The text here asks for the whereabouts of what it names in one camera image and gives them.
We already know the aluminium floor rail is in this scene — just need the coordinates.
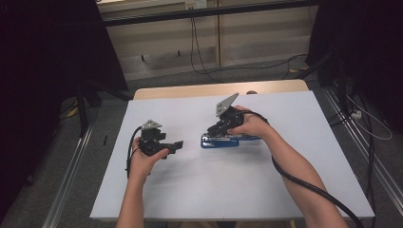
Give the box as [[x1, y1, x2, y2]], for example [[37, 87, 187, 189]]
[[41, 124, 95, 228], [322, 87, 403, 217]]

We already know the person's left hand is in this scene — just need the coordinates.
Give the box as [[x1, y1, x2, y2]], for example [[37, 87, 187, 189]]
[[127, 138, 170, 183]]

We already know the black metal stand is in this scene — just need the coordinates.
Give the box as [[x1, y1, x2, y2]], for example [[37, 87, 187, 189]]
[[297, 49, 350, 112], [75, 79, 135, 139]]

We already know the black curtain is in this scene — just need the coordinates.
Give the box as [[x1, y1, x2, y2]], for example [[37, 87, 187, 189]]
[[0, 0, 129, 219], [305, 0, 403, 134]]

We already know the white table sheet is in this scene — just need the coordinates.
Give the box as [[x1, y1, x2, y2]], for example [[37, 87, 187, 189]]
[[89, 89, 375, 222]]

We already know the right hand-held gripper black cable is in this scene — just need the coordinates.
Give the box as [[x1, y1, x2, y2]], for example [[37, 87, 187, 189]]
[[240, 108, 365, 228]]

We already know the black wall socket cable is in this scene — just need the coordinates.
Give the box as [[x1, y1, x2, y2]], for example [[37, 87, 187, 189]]
[[192, 8, 309, 77], [188, 8, 221, 84]]

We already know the person's right hand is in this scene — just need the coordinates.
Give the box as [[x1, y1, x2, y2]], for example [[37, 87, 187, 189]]
[[227, 104, 272, 141]]

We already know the blue stapler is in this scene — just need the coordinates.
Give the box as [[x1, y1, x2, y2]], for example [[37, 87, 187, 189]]
[[200, 132, 262, 149]]

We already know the wooden table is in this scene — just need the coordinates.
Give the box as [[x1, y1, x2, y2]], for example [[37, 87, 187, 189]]
[[132, 79, 310, 101]]

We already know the black horizontal bar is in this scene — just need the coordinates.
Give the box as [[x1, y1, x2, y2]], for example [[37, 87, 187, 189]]
[[101, 0, 318, 29]]

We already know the white floor cable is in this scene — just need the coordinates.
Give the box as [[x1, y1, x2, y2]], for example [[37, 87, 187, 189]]
[[344, 94, 394, 142]]

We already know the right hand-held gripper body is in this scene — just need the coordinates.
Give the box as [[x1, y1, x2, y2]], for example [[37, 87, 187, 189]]
[[216, 92, 246, 128]]

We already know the white wall socket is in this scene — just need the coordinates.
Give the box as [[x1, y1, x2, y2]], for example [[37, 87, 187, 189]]
[[184, 0, 208, 10]]

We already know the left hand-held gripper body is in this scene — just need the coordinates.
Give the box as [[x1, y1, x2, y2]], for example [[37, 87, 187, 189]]
[[138, 119, 169, 157]]

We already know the hand-held gripper black cable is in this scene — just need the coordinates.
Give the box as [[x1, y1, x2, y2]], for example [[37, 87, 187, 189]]
[[240, 108, 365, 228], [125, 125, 144, 181]]

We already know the left hand-held gripper black cable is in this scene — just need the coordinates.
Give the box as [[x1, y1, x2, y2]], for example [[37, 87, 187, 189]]
[[125, 125, 144, 181]]

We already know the black floor cable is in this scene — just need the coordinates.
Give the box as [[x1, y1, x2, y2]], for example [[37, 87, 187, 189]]
[[327, 84, 379, 228]]

